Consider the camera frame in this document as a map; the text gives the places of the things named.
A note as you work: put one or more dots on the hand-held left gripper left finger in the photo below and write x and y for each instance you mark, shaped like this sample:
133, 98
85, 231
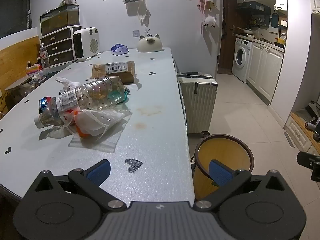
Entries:
99, 172

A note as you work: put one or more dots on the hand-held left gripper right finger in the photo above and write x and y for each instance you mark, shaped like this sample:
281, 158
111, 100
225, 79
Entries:
220, 173

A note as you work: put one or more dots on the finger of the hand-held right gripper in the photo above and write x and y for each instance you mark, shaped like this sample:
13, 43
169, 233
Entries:
306, 158

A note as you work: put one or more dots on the round wooden trash bin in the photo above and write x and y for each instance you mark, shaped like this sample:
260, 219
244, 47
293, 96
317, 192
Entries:
225, 152

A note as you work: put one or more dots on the clear plastic sheet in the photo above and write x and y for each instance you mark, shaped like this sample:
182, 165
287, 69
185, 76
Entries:
100, 143

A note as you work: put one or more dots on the clear bag with orange item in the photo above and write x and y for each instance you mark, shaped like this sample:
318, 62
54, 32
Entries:
97, 121

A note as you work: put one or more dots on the teal plastic container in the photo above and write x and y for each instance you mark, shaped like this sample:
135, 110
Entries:
118, 97

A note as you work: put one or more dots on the large clear plastic bottle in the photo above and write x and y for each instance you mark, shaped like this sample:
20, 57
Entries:
95, 91

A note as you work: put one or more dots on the crushed blue red can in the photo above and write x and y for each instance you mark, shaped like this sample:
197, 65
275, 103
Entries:
47, 103

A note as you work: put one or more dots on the white plastic bag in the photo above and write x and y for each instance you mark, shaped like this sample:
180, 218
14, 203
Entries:
67, 83

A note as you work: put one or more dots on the brown cardboard box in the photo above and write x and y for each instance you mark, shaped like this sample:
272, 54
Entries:
115, 73

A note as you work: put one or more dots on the black round object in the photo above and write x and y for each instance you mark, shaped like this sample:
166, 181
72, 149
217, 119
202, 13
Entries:
317, 136

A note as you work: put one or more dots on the low white wood-top cabinet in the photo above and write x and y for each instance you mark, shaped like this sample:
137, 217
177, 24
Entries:
298, 132

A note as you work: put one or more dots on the grey spray can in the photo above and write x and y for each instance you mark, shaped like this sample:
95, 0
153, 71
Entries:
310, 125

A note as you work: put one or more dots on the white ribbed suitcase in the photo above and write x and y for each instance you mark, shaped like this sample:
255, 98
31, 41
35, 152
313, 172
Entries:
197, 102

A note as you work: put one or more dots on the white kitchen base cabinets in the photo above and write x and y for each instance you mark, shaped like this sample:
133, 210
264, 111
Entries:
265, 70

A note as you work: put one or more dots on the white washing machine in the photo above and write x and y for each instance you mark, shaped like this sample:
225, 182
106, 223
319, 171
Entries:
241, 57

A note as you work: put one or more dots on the colourful pen box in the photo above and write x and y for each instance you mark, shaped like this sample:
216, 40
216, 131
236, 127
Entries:
33, 68

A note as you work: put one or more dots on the blue tissue pack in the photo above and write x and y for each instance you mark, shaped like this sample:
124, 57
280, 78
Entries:
119, 49

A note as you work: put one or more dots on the clear water bottle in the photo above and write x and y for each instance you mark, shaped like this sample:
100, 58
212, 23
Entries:
44, 56

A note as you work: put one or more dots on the white fan heater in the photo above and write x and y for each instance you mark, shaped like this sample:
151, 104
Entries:
86, 43

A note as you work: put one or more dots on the white drawer cabinet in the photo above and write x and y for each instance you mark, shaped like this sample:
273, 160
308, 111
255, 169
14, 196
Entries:
58, 47

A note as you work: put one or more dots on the white cat shaped ornament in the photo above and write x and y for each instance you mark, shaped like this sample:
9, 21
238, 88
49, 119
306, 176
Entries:
150, 45

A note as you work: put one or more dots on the brown wooden door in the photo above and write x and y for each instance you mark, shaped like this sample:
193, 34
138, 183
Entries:
226, 35

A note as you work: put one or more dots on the wooden headboard panel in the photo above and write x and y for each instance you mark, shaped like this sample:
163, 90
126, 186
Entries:
17, 60

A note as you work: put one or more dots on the spice bottle rack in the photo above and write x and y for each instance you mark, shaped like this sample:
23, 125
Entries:
257, 21

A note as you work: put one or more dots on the white sheep plush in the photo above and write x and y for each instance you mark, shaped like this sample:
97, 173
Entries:
209, 22

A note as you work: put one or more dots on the glass fish tank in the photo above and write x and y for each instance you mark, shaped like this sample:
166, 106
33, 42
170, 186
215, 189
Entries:
58, 18

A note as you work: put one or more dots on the black range hood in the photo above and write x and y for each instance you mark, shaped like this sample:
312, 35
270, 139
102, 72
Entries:
253, 7

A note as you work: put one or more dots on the white wall socket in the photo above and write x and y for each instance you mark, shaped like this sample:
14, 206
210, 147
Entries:
136, 33

